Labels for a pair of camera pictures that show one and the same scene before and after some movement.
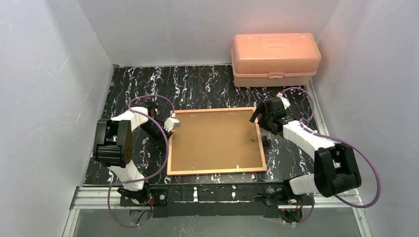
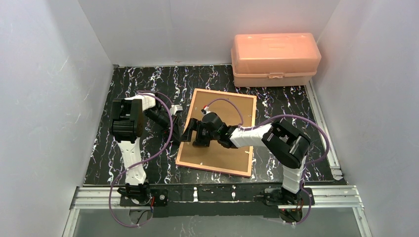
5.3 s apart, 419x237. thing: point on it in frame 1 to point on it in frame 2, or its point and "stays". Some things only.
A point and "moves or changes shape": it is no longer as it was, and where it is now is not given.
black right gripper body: x=265 y=117 to x=197 y=131
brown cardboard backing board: x=215 y=139 moves or changes shape
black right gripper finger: x=254 y=116 to x=191 y=126
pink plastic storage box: x=274 y=59 stays
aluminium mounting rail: x=104 y=198 stays
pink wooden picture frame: x=211 y=110 to x=216 y=169
